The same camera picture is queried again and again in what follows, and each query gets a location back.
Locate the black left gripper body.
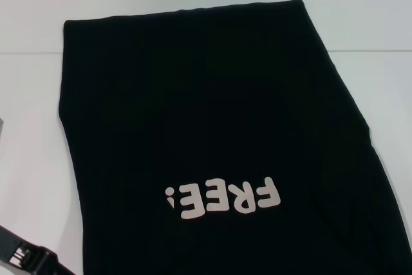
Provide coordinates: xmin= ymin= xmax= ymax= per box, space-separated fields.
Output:
xmin=0 ymin=223 xmax=61 ymax=275

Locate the black shirt with FREE print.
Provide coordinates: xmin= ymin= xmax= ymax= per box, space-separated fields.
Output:
xmin=57 ymin=0 xmax=412 ymax=275

